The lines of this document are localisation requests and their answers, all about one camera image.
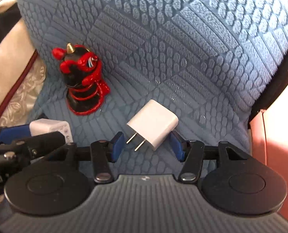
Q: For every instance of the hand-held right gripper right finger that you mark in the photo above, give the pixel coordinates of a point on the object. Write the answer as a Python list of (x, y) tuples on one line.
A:
[(177, 148)]

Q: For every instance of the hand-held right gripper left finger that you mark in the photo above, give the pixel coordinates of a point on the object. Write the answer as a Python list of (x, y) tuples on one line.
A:
[(116, 148)]

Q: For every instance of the cream lace bedspread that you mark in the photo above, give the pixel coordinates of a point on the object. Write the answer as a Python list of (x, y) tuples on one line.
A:
[(25, 97)]

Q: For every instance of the blue textured sofa cover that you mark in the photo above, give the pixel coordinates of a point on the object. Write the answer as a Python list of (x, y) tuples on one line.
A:
[(170, 41)]

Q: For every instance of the white charger plug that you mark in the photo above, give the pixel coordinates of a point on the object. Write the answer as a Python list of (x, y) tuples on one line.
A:
[(153, 121), (51, 126)]

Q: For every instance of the red black figurine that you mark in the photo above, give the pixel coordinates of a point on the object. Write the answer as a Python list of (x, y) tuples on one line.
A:
[(83, 77)]

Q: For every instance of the orange black white patterned blanket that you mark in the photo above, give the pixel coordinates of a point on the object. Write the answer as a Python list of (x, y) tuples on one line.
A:
[(10, 53)]

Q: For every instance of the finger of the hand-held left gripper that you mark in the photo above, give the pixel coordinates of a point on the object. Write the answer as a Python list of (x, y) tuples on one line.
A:
[(15, 133), (42, 140)]

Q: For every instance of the pink cardboard box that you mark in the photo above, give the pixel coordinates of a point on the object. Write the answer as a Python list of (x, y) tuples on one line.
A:
[(280, 150)]

